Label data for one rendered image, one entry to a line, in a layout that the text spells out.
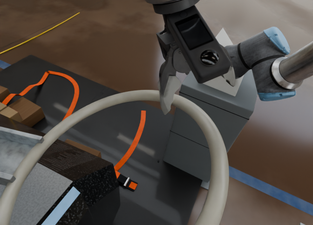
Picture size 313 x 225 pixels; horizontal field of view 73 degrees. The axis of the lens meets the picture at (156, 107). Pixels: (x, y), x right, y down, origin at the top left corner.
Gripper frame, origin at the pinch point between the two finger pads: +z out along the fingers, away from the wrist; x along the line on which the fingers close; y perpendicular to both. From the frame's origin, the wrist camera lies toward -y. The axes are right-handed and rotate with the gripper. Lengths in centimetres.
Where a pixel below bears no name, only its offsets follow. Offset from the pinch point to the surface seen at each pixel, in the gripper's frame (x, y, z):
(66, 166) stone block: 51, 32, 34
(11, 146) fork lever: 48, 17, 4
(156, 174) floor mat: 26, 67, 116
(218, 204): 5.8, -17.2, 4.5
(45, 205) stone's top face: 55, 15, 30
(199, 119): 0.9, 0.4, 4.7
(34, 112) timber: 104, 135, 60
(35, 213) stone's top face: 58, 13, 29
